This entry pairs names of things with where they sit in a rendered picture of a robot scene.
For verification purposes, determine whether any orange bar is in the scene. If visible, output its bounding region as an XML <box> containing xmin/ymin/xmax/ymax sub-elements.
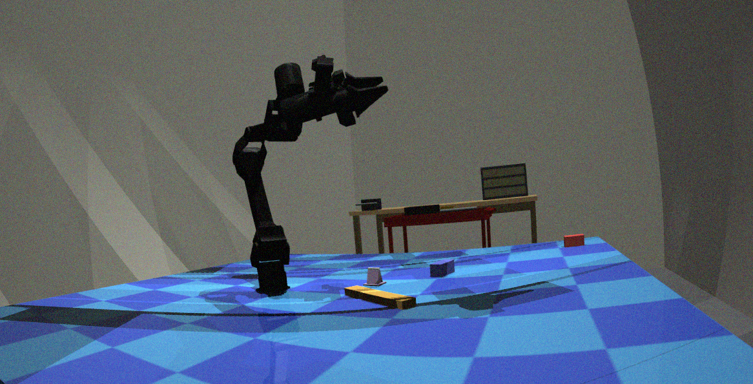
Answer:
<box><xmin>345</xmin><ymin>285</ymin><xmax>417</xmax><ymax>310</ymax></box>

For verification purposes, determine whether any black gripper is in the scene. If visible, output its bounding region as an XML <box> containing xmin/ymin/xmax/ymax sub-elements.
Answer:
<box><xmin>304</xmin><ymin>69</ymin><xmax>389</xmax><ymax>127</ymax></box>

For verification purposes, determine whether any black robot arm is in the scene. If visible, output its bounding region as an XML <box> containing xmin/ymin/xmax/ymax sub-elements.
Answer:
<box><xmin>232</xmin><ymin>55</ymin><xmax>334</xmax><ymax>293</ymax></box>

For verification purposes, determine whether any red rectangular block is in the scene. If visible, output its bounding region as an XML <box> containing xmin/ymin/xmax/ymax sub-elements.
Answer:
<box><xmin>564</xmin><ymin>234</ymin><xmax>584</xmax><ymax>247</ymax></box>

